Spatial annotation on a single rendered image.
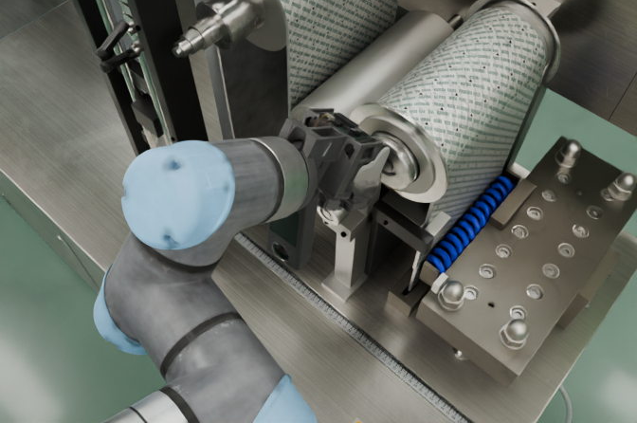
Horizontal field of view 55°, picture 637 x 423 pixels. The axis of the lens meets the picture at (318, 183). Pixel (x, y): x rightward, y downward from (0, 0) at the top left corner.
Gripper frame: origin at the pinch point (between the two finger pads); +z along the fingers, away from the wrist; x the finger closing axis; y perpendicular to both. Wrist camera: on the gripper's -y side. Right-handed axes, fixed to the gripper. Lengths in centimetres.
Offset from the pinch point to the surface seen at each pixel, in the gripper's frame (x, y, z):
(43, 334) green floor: 85, -121, 48
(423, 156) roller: -5.4, 5.9, -0.4
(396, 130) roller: -1.5, 7.0, -1.3
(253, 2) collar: 21.0, 11.5, -4.7
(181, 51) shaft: 22.9, 3.5, -11.4
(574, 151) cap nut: -15.4, 9.7, 38.3
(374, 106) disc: 2.1, 8.0, -1.7
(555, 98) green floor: 16, 2, 196
